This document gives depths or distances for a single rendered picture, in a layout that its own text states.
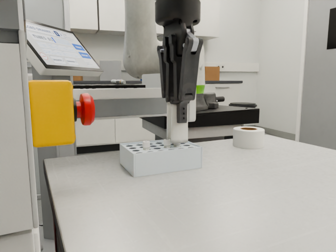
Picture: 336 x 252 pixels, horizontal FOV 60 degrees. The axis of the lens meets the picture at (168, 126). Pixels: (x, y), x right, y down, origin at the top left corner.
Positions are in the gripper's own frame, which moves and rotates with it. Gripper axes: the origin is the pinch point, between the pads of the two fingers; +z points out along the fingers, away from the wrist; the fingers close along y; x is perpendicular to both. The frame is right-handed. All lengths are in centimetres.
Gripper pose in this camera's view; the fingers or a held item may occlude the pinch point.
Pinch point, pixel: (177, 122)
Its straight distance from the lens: 51.0
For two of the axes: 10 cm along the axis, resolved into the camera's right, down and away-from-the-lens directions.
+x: -9.2, 0.6, -4.0
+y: -4.0, -1.4, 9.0
